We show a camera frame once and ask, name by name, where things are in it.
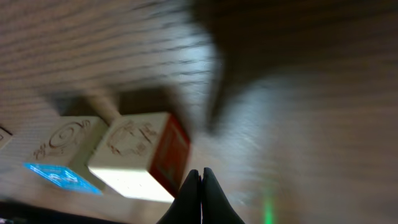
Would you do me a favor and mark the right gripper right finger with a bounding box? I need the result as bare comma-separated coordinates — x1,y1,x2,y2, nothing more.
201,167,244,224

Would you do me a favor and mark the blue sided letter block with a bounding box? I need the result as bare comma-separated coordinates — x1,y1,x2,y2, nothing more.
24,116,108,195

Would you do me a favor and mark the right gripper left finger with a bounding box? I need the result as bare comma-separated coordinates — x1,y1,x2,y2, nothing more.
157,169,201,224

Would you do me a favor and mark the yellow block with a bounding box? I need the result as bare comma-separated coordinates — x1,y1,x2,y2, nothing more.
0,128,12,149

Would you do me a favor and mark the red letter A block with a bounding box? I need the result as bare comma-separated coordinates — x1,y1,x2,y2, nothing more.
88,112,190,203

